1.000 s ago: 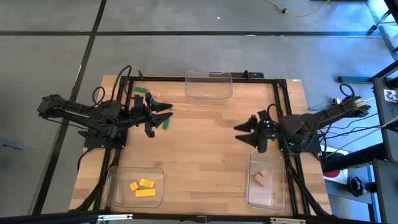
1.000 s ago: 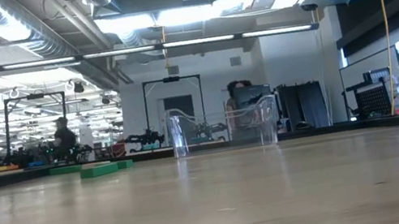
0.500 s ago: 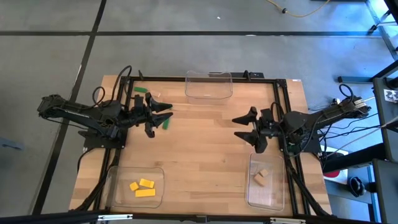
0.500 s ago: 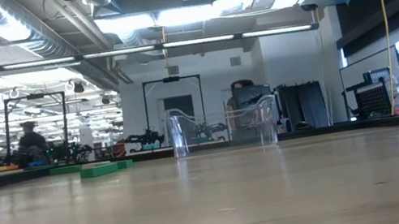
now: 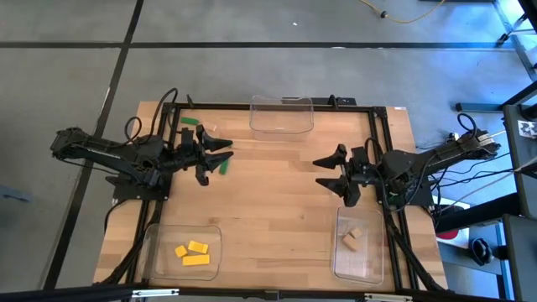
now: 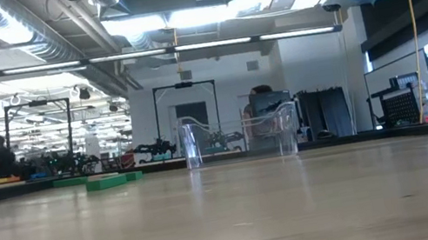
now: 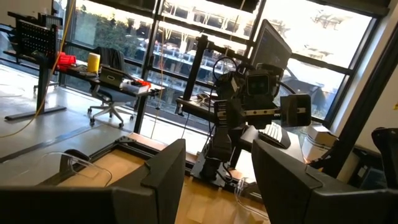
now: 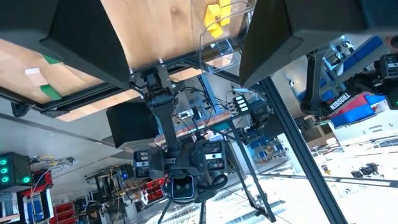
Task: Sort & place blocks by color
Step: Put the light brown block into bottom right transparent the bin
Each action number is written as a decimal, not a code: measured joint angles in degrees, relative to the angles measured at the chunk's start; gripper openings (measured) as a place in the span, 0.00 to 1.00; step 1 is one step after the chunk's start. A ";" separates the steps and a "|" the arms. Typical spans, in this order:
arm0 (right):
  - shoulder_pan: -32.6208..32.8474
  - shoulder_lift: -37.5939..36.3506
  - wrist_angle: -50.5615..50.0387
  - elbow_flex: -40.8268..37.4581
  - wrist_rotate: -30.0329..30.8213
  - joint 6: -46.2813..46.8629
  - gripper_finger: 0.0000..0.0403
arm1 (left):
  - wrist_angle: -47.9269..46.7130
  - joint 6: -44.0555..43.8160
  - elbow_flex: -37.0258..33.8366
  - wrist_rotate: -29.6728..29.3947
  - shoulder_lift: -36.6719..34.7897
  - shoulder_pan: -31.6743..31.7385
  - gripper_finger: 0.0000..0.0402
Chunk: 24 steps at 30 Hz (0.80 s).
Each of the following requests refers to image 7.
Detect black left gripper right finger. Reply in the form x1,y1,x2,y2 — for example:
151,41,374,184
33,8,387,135
250,139,398,224

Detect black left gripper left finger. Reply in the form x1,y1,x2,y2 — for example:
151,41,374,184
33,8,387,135
0,138,187,224

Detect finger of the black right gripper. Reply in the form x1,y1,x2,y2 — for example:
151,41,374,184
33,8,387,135
279,93,312,128
213,99,229,127

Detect black keyboard white keys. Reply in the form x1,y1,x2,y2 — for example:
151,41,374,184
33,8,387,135
257,121,292,150

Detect white container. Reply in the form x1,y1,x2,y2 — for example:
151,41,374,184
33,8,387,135
300,123,341,164

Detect black computer monitor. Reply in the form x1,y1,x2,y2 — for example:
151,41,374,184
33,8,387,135
249,18,294,72

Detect white box with red tools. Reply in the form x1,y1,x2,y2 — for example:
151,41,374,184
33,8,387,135
119,79,152,95

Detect black chair back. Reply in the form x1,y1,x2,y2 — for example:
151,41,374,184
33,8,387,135
371,127,398,189

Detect black office chair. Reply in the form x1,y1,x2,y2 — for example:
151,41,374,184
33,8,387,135
88,46,135,129

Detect grey storage box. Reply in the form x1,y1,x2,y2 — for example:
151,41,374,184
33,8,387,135
99,66,125,88

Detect yellow roll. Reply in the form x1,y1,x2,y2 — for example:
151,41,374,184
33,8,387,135
86,52,101,75

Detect black long desk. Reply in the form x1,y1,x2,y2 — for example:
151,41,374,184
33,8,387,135
2,49,165,134

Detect red plastic bin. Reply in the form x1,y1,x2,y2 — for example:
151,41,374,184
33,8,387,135
57,51,77,72

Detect black pegboard cart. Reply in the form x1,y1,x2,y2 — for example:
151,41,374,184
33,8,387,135
7,11,63,63

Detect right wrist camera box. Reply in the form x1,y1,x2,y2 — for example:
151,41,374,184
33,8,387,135
244,68,272,98

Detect black aluminium rig frame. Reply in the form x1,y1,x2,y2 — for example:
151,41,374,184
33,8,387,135
323,23,398,179

